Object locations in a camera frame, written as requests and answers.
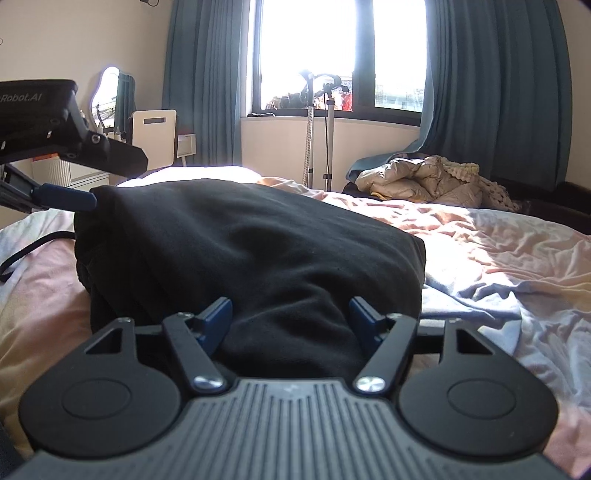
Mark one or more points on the wavy wall mirror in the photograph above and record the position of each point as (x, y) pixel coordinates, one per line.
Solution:
(105, 92)

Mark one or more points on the white and black stand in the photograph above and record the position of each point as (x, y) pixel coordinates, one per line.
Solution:
(330, 138)

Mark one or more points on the cream knitted blanket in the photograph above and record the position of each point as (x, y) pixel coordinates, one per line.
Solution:
(457, 168)

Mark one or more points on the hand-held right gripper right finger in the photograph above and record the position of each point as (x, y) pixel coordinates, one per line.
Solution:
(367, 323)

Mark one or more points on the pastel bed sheet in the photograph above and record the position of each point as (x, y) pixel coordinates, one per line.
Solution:
(498, 258)

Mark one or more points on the white chair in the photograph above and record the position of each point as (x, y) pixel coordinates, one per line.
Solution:
(154, 136)

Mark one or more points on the black garment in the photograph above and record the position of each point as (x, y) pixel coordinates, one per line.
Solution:
(258, 258)

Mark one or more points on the window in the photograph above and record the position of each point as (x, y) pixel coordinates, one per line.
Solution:
(314, 46)

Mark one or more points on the beige puffer jacket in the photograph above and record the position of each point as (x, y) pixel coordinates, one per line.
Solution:
(415, 180)

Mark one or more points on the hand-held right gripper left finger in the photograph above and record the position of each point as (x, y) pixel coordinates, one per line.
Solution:
(213, 323)

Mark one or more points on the white ribbed cabinet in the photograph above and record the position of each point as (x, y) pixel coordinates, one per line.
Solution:
(69, 170)

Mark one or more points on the blue curtain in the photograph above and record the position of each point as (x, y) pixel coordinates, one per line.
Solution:
(489, 83)
(207, 78)

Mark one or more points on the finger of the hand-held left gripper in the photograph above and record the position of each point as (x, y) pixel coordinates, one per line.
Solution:
(64, 198)
(111, 159)

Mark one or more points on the black sofa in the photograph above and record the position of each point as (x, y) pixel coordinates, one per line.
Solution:
(554, 201)

